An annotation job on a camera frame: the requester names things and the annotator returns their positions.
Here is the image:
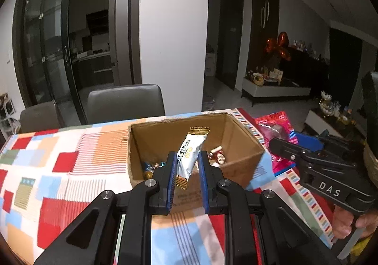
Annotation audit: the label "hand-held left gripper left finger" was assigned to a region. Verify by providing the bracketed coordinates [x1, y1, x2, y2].
[34, 151, 178, 265]

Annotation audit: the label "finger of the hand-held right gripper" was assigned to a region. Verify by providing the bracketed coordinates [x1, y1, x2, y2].
[294, 132, 324, 150]
[269, 138, 308, 166]

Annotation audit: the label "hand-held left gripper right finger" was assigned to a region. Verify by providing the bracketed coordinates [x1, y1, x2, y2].
[197, 150, 340, 265]

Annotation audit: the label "red snack bag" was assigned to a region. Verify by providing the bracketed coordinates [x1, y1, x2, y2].
[254, 111, 297, 177]

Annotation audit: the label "white gold snack packet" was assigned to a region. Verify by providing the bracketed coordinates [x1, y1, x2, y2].
[176, 126, 210, 192]

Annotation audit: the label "cardboard box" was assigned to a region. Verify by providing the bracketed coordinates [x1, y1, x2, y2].
[127, 113, 265, 214]

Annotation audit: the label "person's right hand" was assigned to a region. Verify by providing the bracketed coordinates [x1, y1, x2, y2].
[333, 205, 378, 239]

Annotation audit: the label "white coffee table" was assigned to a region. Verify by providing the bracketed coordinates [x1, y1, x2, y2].
[305, 107, 364, 136]

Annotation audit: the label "white flower decoration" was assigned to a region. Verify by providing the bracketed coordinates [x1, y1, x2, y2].
[319, 91, 342, 117]

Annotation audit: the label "white low bench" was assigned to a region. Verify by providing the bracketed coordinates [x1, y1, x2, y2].
[241, 74, 312, 107]

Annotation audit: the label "dark sideboard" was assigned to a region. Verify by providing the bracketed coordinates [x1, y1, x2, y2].
[280, 47, 330, 89]

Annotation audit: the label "standing picture card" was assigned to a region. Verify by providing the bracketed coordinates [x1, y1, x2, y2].
[270, 68, 283, 84]

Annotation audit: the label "yellow garment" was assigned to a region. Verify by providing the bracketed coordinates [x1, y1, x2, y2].
[348, 232, 378, 257]

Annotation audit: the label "large grey dining chair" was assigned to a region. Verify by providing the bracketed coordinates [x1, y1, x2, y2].
[87, 84, 166, 125]

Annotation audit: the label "orange foil balloons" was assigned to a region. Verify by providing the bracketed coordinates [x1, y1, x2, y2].
[265, 32, 292, 62]

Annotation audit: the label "colourful patchwork tablecloth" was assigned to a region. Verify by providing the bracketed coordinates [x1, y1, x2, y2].
[0, 108, 339, 265]

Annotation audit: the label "dark interior door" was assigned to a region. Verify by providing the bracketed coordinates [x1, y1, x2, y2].
[215, 0, 245, 91]

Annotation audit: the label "small grey dining chair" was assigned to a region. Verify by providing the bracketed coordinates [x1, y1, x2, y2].
[20, 101, 61, 134]

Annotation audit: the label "photo frames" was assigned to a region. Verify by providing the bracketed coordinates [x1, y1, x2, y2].
[0, 92, 17, 136]

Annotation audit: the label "black framed glass sliding door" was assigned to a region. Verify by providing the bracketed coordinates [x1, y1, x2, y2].
[13, 0, 90, 124]

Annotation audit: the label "dark wardrobe with handles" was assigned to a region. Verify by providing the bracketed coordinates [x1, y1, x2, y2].
[246, 0, 280, 77]

